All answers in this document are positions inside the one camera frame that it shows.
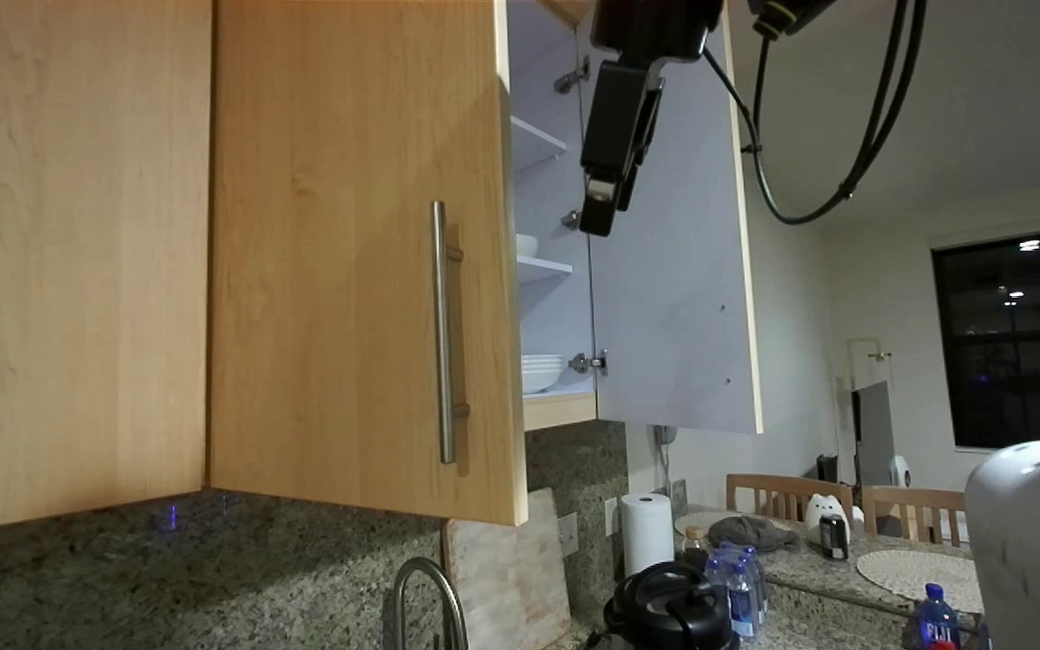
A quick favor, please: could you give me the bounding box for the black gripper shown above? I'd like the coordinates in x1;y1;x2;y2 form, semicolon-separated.
581;0;721;239

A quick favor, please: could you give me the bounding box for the white-backed cabinet door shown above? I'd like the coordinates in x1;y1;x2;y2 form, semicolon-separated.
589;24;761;434

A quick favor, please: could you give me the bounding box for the blue bottle near arm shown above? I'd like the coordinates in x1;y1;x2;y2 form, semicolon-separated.
906;581;962;650

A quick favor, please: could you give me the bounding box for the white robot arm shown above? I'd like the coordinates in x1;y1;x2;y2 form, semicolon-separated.
581;0;1040;650

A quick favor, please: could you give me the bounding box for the white bowl in cabinet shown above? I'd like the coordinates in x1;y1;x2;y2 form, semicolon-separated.
522;353;565;394

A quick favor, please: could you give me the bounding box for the closed wooden cabinet door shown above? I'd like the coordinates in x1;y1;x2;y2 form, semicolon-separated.
211;0;526;527

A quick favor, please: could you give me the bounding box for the wooden cabinet side panel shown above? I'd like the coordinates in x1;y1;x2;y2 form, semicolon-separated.
0;0;213;524

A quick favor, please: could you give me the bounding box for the wooden chair back left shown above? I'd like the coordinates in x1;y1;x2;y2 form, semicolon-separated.
726;474;853;521

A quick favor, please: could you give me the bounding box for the wooden chair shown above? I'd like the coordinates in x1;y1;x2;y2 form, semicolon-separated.
726;474;853;521
862;485;967;546

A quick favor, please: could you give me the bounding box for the white paper towel roll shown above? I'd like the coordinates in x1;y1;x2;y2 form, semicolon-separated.
623;493;677;575

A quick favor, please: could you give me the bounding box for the dark window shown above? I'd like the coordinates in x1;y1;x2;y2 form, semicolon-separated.
932;234;1040;449

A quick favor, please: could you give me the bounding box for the white jug on counter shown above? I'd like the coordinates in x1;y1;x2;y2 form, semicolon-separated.
804;493;848;561

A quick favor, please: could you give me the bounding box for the blue plastic water bottle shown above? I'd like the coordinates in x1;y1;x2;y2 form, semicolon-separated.
708;540;761;640

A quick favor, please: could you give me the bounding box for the wooden chair back right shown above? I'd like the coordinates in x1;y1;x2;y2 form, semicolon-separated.
862;485;967;546

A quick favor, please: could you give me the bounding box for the wooden cutting board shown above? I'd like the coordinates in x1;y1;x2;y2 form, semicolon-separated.
446;488;570;650

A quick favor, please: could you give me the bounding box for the black kettle pot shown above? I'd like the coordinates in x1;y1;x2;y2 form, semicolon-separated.
605;562;739;650

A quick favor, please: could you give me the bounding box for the white round plate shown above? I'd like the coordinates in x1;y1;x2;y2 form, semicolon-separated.
855;548;984;613

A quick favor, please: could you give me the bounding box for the chrome sink faucet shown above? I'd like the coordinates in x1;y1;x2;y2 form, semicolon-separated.
392;556;470;650

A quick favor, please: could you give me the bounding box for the steel bar door handle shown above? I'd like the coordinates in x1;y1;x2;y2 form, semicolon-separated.
429;199;464;465

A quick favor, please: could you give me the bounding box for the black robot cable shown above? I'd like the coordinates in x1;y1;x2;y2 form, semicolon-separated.
705;0;932;229

